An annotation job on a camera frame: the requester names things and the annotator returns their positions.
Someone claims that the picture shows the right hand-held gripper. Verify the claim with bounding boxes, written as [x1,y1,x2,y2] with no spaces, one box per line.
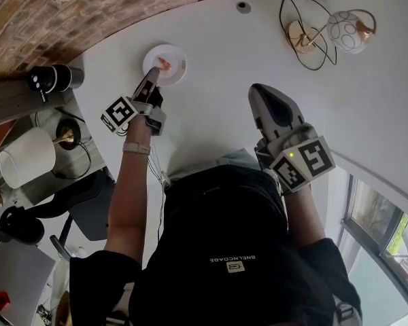
[248,83,337,195]

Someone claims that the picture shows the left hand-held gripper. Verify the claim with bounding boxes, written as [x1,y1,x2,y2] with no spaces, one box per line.
[100,66,168,137]

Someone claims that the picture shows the white round plate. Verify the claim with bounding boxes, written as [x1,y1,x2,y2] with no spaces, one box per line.
[142,44,188,88]

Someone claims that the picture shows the person's left forearm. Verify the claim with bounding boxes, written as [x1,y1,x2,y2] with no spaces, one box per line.
[103,116,154,270]

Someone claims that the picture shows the person's right forearm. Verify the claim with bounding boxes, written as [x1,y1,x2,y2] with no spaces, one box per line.
[282,183,328,251]

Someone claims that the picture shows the person's light blue shorts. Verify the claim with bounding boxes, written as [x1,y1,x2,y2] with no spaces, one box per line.
[215,149,260,171]

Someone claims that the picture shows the beige wrist watch band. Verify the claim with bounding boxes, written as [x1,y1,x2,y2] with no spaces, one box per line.
[122,141,152,156]

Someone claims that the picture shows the globe shade gold table lamp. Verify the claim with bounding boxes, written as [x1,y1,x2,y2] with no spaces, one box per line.
[285,9,377,55]

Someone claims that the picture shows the person's black t-shirt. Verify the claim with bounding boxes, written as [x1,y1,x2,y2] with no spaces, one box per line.
[69,164,363,326]

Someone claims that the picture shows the dark grey office chair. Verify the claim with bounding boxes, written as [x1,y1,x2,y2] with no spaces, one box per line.
[24,170,117,261]

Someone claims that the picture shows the wooden shelf board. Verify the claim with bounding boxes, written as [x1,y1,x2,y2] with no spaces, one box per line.
[0,75,76,132]

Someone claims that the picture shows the white drum shade table lamp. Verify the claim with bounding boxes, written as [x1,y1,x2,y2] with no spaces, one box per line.
[0,118,83,190]

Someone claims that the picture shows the orange book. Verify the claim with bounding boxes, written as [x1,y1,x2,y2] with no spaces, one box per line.
[0,118,18,149]

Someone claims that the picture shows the black headphones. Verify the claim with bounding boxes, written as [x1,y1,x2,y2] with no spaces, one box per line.
[0,205,46,246]

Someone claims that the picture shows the grey laptop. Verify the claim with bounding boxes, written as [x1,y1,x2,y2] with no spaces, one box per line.
[0,240,57,326]

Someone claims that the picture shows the black cylindrical camera device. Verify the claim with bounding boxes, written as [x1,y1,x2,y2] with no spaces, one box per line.
[27,63,86,105]

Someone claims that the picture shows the thin white gripper cables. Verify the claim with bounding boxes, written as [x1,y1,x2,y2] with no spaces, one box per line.
[145,143,173,240]

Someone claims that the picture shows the dark window frame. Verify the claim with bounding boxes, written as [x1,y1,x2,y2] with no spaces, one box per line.
[339,173,408,306]

